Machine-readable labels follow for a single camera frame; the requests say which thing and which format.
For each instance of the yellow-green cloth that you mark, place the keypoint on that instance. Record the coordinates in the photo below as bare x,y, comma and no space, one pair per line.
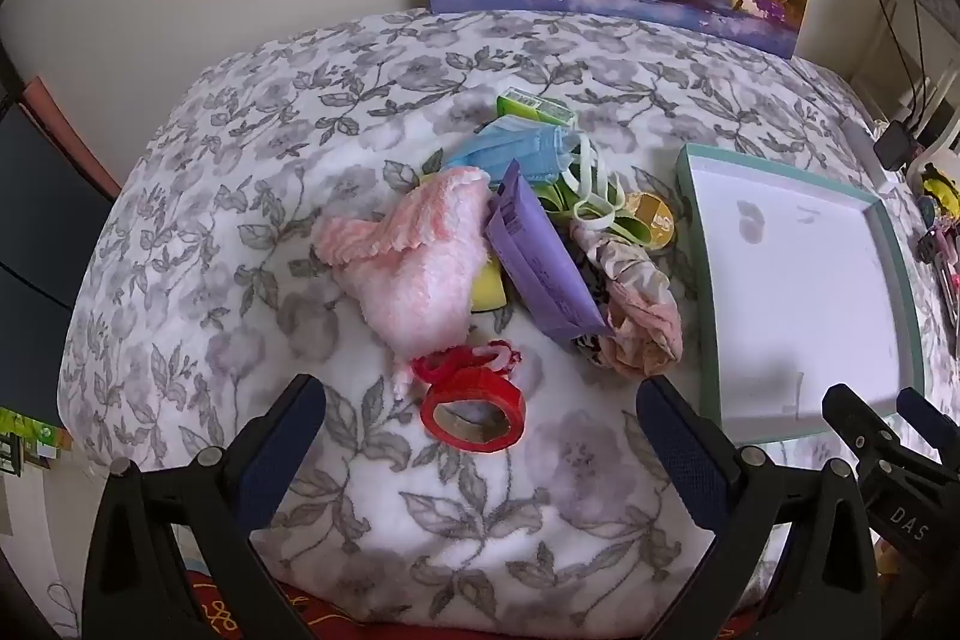
600,209

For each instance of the white box with teal rim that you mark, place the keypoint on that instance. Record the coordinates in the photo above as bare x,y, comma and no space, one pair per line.
787,280

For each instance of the pink white fuzzy cloth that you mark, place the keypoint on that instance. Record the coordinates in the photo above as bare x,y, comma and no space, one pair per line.
420,265

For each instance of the red white chenille stem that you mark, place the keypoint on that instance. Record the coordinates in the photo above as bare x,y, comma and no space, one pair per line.
450,356

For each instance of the grey white slim bar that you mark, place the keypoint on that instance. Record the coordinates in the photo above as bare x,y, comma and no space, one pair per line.
866,153

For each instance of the green label packets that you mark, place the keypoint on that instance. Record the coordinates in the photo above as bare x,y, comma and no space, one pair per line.
30,441

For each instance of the pink floral fabric scrunchie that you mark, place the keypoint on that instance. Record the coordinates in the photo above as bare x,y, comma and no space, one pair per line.
637,310

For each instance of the yellow black gadget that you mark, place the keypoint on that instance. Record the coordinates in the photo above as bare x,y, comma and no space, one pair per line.
941,190

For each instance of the black charger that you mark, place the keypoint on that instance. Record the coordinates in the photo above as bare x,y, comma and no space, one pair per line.
896,144

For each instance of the blue face mask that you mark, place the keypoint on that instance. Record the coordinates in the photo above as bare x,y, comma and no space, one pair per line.
510,149

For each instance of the red patterned cloth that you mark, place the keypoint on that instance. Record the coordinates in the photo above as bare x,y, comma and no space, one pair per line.
337,619

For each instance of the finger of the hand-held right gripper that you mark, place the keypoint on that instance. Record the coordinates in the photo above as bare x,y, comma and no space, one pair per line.
855,426
930,426

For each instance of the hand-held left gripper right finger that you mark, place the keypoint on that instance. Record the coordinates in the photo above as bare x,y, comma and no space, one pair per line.
682,452

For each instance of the gold round container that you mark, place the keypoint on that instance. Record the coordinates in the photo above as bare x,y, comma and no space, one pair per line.
654,220

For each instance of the yellow sponge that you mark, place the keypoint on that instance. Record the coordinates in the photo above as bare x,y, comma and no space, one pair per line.
487,291

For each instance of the leopard print scrunchie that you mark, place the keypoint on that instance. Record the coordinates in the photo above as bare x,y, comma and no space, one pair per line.
594,347

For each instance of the red tape roll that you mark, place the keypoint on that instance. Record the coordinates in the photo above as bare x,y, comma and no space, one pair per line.
511,409

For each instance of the dark cabinet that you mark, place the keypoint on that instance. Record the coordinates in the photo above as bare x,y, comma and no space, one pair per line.
45,235

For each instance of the purple cloth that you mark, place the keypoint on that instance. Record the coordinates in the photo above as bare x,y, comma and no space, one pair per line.
540,257

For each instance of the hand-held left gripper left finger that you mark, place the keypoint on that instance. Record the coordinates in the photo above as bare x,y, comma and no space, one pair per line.
285,452

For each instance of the small green striped box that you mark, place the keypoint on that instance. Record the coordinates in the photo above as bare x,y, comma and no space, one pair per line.
534,108

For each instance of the grey floral blanket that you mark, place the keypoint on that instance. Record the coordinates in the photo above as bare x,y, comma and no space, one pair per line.
300,85

